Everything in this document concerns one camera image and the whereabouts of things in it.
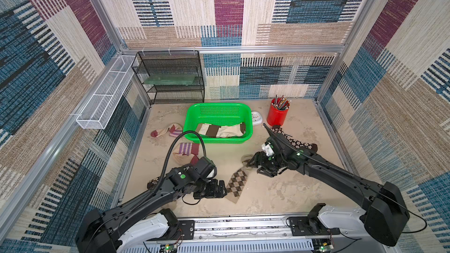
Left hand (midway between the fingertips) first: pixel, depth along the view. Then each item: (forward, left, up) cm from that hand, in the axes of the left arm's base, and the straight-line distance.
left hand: (220, 194), depth 74 cm
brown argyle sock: (+8, -8, -8) cm, 14 cm away
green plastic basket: (+49, -7, -4) cm, 50 cm away
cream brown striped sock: (+37, +3, -6) cm, 38 cm away
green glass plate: (+55, +26, +18) cm, 64 cm away
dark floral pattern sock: (+38, -33, -7) cm, 51 cm away
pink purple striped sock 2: (+24, +18, -8) cm, 31 cm away
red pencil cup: (+42, -32, +4) cm, 52 cm away
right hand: (+9, -14, +3) cm, 17 cm away
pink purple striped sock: (+38, +27, -5) cm, 47 cm away
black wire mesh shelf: (+66, +28, +21) cm, 75 cm away
